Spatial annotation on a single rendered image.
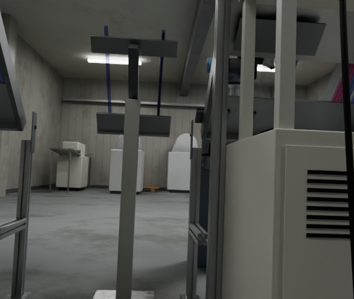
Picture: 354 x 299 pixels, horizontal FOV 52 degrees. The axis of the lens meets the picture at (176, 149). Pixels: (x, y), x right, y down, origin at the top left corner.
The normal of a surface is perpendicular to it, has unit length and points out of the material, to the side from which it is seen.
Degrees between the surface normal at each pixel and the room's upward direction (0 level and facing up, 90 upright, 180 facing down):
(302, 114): 135
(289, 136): 90
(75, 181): 90
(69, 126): 90
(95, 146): 90
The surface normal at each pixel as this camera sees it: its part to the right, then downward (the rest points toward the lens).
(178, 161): -0.03, -0.06
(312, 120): 0.03, 0.67
